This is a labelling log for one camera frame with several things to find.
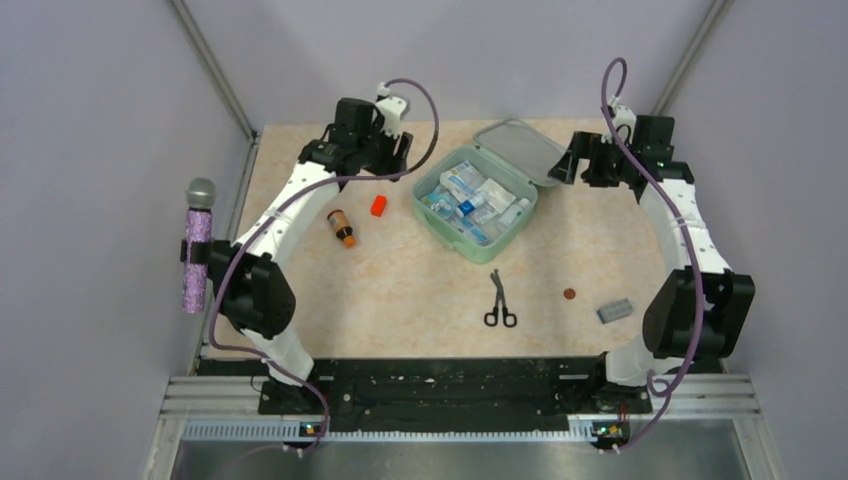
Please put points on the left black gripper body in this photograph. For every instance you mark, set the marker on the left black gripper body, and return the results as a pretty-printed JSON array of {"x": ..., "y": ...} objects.
[{"x": 380, "y": 149}]

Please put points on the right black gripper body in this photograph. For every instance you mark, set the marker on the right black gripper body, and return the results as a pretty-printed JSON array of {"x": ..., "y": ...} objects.
[{"x": 607, "y": 163}]

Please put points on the blue cotton swab packet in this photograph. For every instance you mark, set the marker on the blue cotton swab packet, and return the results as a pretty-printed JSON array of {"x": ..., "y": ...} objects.
[{"x": 440, "y": 201}]

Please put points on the white gauze packet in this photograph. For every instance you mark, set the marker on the white gauze packet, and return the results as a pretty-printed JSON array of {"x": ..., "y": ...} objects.
[{"x": 498, "y": 197}]

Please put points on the blue white bagged packet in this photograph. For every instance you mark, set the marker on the blue white bagged packet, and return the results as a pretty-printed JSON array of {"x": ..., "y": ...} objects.
[{"x": 462, "y": 180}]

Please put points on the mint green medicine case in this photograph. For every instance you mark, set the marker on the mint green medicine case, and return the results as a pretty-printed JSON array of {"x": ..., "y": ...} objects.
[{"x": 515, "y": 155}]

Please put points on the blue small clear packet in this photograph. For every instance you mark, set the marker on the blue small clear packet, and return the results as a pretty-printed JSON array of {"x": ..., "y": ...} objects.
[{"x": 470, "y": 231}]

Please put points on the white bottle green label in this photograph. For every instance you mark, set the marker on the white bottle green label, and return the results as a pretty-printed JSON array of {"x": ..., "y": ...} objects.
[{"x": 513, "y": 213}]

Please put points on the small blue capped bottle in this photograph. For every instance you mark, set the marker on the small blue capped bottle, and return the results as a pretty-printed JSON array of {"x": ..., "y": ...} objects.
[{"x": 471, "y": 204}]

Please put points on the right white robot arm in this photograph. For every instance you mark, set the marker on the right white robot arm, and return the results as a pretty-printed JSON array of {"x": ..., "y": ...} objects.
[{"x": 699, "y": 281}]

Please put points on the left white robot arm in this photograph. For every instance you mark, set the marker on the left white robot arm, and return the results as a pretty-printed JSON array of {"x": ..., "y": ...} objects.
[{"x": 247, "y": 274}]

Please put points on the orange red small box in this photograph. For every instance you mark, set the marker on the orange red small box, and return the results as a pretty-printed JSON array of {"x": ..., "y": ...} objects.
[{"x": 378, "y": 206}]

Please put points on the brown bottle orange cap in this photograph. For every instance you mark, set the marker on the brown bottle orange cap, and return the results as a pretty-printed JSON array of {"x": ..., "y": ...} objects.
[{"x": 342, "y": 228}]

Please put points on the grey blue pill blister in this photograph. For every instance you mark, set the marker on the grey blue pill blister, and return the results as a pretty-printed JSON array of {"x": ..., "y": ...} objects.
[{"x": 615, "y": 310}]

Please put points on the purple glitter microphone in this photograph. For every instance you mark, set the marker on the purple glitter microphone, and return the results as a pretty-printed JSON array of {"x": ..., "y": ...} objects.
[{"x": 195, "y": 248}]

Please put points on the black scissors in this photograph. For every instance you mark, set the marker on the black scissors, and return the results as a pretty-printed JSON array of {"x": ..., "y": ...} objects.
[{"x": 499, "y": 314}]

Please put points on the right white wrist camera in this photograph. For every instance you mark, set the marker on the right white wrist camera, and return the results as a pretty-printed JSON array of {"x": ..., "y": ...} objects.
[{"x": 623, "y": 118}]

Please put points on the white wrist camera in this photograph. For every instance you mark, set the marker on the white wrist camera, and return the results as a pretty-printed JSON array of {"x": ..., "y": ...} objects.
[
  {"x": 393, "y": 109},
  {"x": 623, "y": 118}
]

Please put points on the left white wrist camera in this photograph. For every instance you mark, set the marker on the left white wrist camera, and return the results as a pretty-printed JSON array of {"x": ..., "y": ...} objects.
[{"x": 393, "y": 109}]

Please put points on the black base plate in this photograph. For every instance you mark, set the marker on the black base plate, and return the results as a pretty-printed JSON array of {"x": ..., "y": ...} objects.
[{"x": 507, "y": 395}]

